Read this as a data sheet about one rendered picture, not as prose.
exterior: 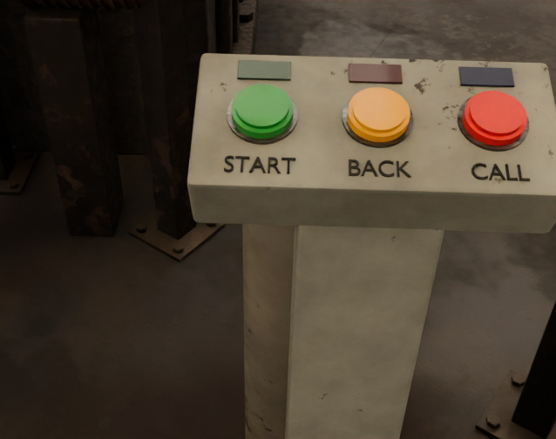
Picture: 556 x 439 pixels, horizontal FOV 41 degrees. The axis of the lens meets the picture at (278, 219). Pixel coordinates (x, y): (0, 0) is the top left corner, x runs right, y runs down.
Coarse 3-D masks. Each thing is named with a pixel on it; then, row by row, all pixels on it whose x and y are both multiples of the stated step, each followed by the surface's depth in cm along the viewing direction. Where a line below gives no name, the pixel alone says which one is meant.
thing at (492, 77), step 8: (464, 72) 50; (472, 72) 50; (480, 72) 50; (488, 72) 50; (496, 72) 50; (504, 72) 50; (464, 80) 50; (472, 80) 50; (480, 80) 50; (488, 80) 50; (496, 80) 50; (504, 80) 50; (512, 80) 50
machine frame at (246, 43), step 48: (0, 0) 128; (192, 0) 127; (240, 0) 185; (0, 48) 134; (192, 48) 133; (240, 48) 170; (0, 96) 140; (192, 96) 139; (48, 144) 147; (144, 144) 147
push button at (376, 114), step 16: (368, 96) 48; (384, 96) 48; (400, 96) 48; (352, 112) 48; (368, 112) 47; (384, 112) 47; (400, 112) 47; (352, 128) 48; (368, 128) 47; (384, 128) 47; (400, 128) 47
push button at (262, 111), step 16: (240, 96) 48; (256, 96) 48; (272, 96) 48; (288, 96) 48; (240, 112) 47; (256, 112) 47; (272, 112) 47; (288, 112) 48; (240, 128) 47; (256, 128) 47; (272, 128) 47
